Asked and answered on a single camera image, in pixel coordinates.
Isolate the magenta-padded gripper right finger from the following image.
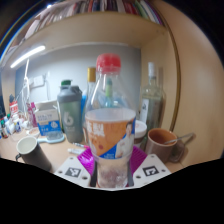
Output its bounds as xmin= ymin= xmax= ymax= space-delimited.
xmin=127 ymin=145 xmax=173 ymax=188

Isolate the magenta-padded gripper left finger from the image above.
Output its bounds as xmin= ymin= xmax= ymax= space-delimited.
xmin=53 ymin=147 xmax=99 ymax=188

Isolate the clear red-capped water bottle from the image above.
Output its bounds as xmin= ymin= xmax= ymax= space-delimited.
xmin=84 ymin=53 xmax=138 ymax=189

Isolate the white tube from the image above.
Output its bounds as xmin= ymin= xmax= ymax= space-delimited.
xmin=67 ymin=147 xmax=88 ymax=155

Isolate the brown mug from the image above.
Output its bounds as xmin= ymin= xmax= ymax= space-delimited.
xmin=144 ymin=127 xmax=185 ymax=164

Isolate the light blue hairbrush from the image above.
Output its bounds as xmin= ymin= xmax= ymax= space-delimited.
xmin=37 ymin=132 xmax=67 ymax=144

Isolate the small jar with white lid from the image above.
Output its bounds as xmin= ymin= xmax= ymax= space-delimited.
xmin=133 ymin=119 xmax=148 ymax=148

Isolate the black mug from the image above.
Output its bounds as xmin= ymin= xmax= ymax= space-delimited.
xmin=14 ymin=135 xmax=53 ymax=173

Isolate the metal spoon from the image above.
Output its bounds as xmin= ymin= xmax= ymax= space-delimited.
xmin=163 ymin=132 xmax=195 ymax=145

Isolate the blue and white carton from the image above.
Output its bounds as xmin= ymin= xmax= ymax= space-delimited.
xmin=34 ymin=99 xmax=63 ymax=137

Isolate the grey shaker bottle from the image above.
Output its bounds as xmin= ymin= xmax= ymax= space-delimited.
xmin=56 ymin=84 xmax=84 ymax=144

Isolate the clear glass bottle white cap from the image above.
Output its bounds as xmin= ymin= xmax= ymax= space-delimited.
xmin=139 ymin=61 xmax=166 ymax=133

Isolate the pink box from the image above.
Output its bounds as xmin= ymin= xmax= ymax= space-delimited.
xmin=27 ymin=101 xmax=38 ymax=128

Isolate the red and white canister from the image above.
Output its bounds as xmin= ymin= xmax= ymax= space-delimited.
xmin=9 ymin=101 xmax=19 ymax=118

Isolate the clear bottle with gold cap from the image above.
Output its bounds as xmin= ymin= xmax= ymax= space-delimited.
xmin=82 ymin=67 xmax=98 ymax=134

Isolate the white desk lamp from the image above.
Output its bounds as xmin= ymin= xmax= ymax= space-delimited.
xmin=9 ymin=44 xmax=47 ymax=108

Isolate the white wall power strip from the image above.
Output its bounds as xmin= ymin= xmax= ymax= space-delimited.
xmin=29 ymin=74 xmax=46 ymax=88

